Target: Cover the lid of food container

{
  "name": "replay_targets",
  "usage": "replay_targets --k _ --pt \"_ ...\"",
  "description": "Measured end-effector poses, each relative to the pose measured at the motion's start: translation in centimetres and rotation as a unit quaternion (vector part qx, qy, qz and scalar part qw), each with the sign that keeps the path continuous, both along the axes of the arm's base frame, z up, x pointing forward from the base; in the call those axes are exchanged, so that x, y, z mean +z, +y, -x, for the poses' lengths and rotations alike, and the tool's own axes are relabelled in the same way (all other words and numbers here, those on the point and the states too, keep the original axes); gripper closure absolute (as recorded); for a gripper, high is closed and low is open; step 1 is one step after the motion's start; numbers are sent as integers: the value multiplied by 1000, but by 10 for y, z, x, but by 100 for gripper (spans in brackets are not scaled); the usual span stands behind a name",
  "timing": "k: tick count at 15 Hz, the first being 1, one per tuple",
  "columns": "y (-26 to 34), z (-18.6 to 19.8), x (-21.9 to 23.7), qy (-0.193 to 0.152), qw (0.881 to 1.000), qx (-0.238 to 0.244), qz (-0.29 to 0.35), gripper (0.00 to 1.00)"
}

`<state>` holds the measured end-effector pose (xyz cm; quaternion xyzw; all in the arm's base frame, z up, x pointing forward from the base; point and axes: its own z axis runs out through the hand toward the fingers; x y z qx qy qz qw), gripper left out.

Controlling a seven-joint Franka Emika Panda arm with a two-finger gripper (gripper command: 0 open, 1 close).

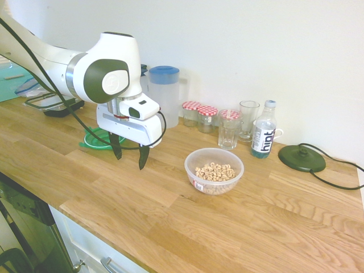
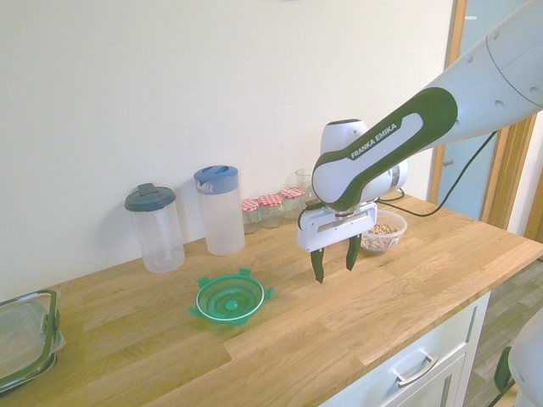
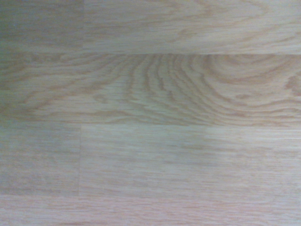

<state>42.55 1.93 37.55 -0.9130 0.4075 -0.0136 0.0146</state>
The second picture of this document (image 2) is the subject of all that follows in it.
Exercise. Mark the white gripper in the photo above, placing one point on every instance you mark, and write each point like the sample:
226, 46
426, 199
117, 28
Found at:
328, 231

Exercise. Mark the green round container lid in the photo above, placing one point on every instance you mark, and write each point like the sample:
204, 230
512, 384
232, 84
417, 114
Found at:
231, 303

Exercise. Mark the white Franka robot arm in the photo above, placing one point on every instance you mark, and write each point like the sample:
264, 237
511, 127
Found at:
382, 161

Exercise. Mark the glass jar red checkered lid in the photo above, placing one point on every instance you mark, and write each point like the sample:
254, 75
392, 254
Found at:
270, 210
250, 214
292, 203

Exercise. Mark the clear jug blue lid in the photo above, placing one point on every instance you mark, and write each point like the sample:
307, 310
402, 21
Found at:
222, 220

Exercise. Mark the clear jug dark grey lid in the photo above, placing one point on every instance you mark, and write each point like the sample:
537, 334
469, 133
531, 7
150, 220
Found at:
159, 237

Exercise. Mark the rectangular container green rimmed lid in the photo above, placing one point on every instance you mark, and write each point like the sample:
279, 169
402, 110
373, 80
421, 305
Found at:
25, 335

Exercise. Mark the clear bowl with nuts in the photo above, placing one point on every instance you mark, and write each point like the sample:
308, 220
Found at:
387, 237

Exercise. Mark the tall clear drinking glass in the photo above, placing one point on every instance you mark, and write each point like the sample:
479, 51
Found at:
303, 180

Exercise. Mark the dark green object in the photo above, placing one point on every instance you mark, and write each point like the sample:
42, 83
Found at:
505, 373

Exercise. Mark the wooden door frame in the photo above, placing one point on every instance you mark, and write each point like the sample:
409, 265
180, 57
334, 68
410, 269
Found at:
511, 169

